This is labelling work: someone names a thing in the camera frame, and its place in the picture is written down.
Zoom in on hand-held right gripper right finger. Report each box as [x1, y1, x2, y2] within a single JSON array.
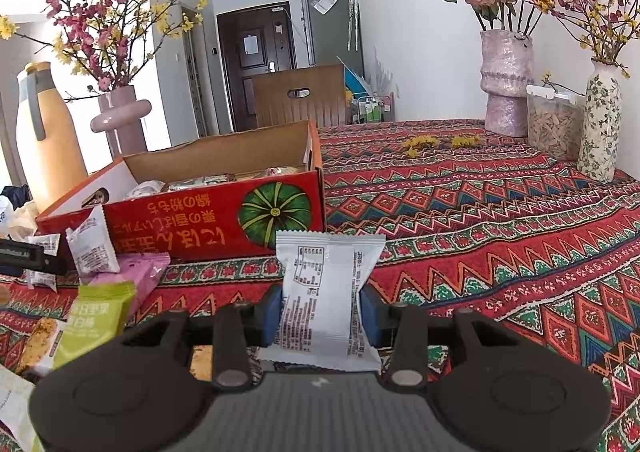
[[360, 284, 516, 392]]

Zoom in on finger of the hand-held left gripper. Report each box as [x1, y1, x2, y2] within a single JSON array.
[[42, 252, 70, 277]]

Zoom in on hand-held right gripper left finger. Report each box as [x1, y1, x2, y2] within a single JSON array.
[[125, 284, 283, 392]]

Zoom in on white snack packet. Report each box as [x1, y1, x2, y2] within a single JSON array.
[[65, 204, 121, 278], [125, 179, 165, 200], [22, 233, 61, 290], [257, 231, 386, 373]]

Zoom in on pink snack packet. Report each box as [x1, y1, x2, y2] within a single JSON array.
[[117, 254, 171, 318]]

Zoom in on red cardboard box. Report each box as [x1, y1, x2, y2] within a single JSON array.
[[35, 119, 326, 260]]

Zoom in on clear plastic pack blue label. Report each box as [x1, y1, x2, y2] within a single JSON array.
[[0, 196, 16, 239]]

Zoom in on black bag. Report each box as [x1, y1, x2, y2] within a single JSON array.
[[0, 184, 31, 208]]

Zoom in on lime green snack packet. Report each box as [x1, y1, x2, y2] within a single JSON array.
[[52, 282, 137, 369]]

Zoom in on granola bar packet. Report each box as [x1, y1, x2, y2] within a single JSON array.
[[15, 317, 65, 378]]

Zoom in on golden orange snack packet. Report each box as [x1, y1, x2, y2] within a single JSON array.
[[190, 346, 262, 383]]

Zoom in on yellow thermos jug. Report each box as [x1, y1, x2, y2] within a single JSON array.
[[15, 62, 88, 213]]

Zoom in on patterned red tablecloth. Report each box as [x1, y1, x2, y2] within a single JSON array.
[[0, 118, 640, 452]]

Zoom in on beige snack packet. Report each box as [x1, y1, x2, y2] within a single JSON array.
[[240, 164, 307, 180]]

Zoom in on white paper packet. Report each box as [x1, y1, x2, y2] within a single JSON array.
[[0, 364, 42, 452]]

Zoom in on silver snack packet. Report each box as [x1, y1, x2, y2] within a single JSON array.
[[165, 174, 241, 193]]

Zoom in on fallen yellow petals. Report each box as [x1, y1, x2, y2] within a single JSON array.
[[401, 133, 485, 159]]

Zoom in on wooden chair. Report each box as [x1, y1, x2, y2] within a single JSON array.
[[252, 64, 348, 128]]

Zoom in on dark entrance door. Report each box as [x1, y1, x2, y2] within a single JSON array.
[[217, 2, 293, 133]]

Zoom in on pink and yellow flower branches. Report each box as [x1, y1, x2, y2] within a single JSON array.
[[0, 0, 208, 93]]

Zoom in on clear jar of seeds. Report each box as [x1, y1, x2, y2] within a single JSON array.
[[526, 84, 587, 160]]

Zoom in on textured pink vase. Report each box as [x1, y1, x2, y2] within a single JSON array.
[[481, 29, 533, 138]]

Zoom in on grey refrigerator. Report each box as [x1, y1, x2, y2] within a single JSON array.
[[301, 0, 363, 68]]

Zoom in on white umbrella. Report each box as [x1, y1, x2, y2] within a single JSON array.
[[347, 0, 360, 52]]

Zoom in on floral ceramic vase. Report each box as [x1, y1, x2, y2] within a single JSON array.
[[577, 59, 622, 183]]

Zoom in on yellow red berry branches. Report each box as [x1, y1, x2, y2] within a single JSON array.
[[527, 0, 640, 78]]

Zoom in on pink ring vase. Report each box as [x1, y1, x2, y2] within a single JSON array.
[[90, 86, 151, 158]]

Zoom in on wire storage cart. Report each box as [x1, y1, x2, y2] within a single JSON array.
[[350, 92, 396, 125]]

